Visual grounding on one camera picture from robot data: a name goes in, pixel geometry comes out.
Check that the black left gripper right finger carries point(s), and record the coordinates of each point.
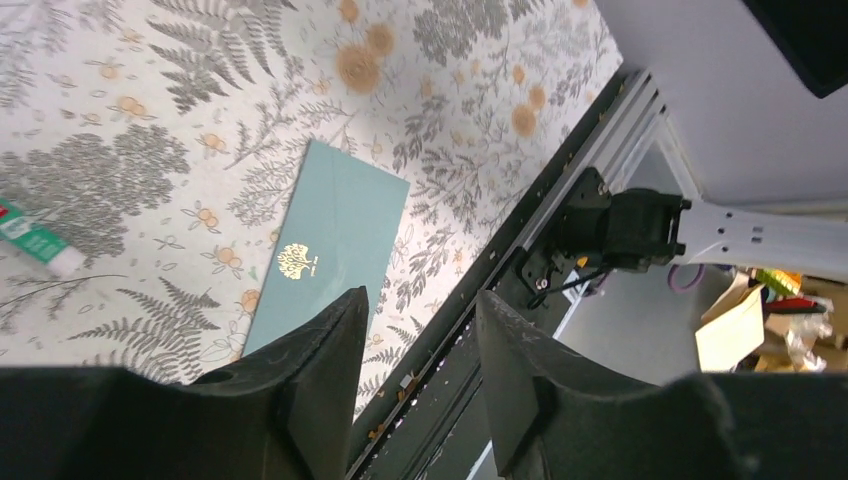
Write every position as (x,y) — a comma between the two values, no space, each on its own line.
(555,414)

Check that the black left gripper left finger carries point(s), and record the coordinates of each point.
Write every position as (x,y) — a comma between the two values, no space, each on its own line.
(282,412)

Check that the small glue stick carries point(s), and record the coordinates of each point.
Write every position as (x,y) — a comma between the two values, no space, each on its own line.
(38,242)

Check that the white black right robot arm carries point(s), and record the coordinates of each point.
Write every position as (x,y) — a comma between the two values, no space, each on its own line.
(727,144)

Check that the cardboard box outside cell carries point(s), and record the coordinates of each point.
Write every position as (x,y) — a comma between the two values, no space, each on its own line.
(731,329)

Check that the floral table mat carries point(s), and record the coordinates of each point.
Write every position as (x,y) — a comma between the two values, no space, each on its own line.
(163,140)

